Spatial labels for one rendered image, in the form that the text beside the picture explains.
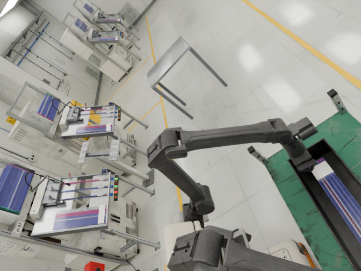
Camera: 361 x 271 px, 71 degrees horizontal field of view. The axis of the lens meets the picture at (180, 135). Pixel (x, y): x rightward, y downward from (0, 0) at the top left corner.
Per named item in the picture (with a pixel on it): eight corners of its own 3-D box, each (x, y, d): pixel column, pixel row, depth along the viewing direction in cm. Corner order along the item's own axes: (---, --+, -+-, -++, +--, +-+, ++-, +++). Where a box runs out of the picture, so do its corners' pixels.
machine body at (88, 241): (139, 204, 353) (101, 188, 319) (141, 254, 301) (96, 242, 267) (110, 226, 377) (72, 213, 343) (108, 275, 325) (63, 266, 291)
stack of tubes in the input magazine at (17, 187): (34, 172, 278) (8, 162, 263) (19, 213, 240) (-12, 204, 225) (28, 178, 283) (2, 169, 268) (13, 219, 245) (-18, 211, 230)
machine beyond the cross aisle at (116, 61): (141, 46, 717) (81, -7, 611) (142, 58, 656) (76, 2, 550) (112, 78, 767) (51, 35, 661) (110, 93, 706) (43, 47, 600)
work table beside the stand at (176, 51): (228, 85, 346) (189, 45, 301) (192, 120, 365) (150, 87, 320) (216, 72, 381) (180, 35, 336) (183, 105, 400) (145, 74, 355)
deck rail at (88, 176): (111, 175, 306) (110, 171, 302) (111, 176, 304) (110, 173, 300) (49, 182, 296) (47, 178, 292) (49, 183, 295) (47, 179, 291)
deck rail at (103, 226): (108, 227, 255) (107, 223, 251) (108, 228, 254) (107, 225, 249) (33, 236, 246) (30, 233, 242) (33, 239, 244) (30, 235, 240)
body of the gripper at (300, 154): (300, 139, 100) (292, 129, 95) (313, 158, 92) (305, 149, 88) (284, 148, 102) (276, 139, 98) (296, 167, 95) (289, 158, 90)
